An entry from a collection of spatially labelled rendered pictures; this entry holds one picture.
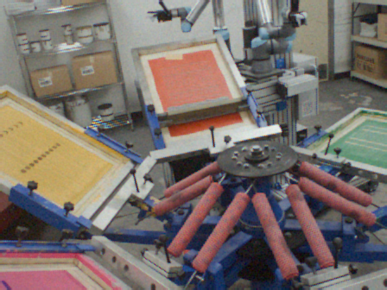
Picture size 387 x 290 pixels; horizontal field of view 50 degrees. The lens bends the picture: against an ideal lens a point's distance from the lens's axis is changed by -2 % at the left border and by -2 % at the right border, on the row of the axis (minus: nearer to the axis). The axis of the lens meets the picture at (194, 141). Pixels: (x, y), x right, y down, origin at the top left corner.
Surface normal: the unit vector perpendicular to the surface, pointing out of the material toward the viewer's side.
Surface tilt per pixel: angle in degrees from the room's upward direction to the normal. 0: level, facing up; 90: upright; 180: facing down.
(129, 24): 90
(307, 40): 90
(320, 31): 90
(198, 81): 32
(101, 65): 89
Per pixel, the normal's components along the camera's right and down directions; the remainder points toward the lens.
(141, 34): 0.24, 0.36
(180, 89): 0.03, -0.58
